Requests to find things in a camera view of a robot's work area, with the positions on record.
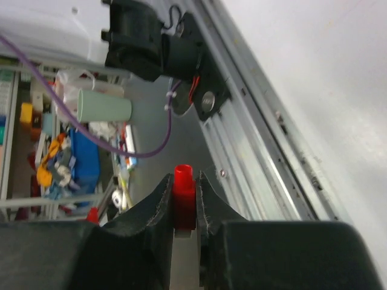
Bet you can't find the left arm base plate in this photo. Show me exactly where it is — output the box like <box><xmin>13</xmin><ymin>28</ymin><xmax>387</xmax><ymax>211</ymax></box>
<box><xmin>172</xmin><ymin>13</ymin><xmax>231</xmax><ymax>121</ymax></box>

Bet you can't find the green plastic cup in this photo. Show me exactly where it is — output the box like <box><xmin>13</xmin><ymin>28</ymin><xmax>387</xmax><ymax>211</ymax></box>
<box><xmin>77</xmin><ymin>89</ymin><xmax>132</xmax><ymax>123</ymax></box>

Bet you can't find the red marker cap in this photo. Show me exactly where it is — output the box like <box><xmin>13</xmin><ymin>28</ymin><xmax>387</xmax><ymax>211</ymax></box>
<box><xmin>172</xmin><ymin>164</ymin><xmax>196</xmax><ymax>239</ymax></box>

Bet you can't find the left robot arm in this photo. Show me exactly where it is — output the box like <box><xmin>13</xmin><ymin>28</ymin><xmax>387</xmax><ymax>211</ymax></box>
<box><xmin>1</xmin><ymin>1</ymin><xmax>201</xmax><ymax>82</ymax></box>

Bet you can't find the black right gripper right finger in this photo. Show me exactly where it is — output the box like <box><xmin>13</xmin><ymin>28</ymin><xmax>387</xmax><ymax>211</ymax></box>
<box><xmin>196</xmin><ymin>173</ymin><xmax>383</xmax><ymax>289</ymax></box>

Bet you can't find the blue plastic bin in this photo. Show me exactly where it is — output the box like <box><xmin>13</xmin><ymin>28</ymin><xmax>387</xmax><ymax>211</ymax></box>
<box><xmin>69</xmin><ymin>128</ymin><xmax>100</xmax><ymax>194</ymax></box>

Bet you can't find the aluminium frame rail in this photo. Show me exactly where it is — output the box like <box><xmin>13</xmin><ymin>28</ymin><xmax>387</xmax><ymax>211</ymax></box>
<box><xmin>178</xmin><ymin>1</ymin><xmax>352</xmax><ymax>223</ymax></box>

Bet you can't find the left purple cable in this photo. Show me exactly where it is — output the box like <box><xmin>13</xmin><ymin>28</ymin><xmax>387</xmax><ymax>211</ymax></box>
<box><xmin>0</xmin><ymin>34</ymin><xmax>183</xmax><ymax>159</ymax></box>

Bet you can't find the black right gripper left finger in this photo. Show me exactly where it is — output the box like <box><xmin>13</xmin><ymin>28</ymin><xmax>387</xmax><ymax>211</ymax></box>
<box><xmin>1</xmin><ymin>174</ymin><xmax>174</xmax><ymax>289</ymax></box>

